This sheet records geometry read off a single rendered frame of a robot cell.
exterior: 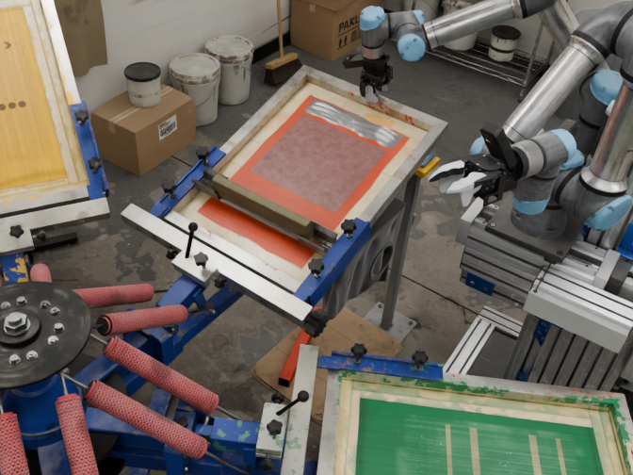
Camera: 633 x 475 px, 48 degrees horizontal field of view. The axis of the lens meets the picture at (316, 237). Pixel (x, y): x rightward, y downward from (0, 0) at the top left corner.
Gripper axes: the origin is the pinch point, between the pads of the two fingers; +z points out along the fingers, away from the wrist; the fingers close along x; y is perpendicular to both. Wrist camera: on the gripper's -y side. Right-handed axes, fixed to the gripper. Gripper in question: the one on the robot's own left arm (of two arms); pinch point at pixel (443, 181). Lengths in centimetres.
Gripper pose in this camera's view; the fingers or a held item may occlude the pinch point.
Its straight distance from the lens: 140.2
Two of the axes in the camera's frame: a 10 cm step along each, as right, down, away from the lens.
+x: -5.5, -4.7, 6.9
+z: -8.4, 3.2, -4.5
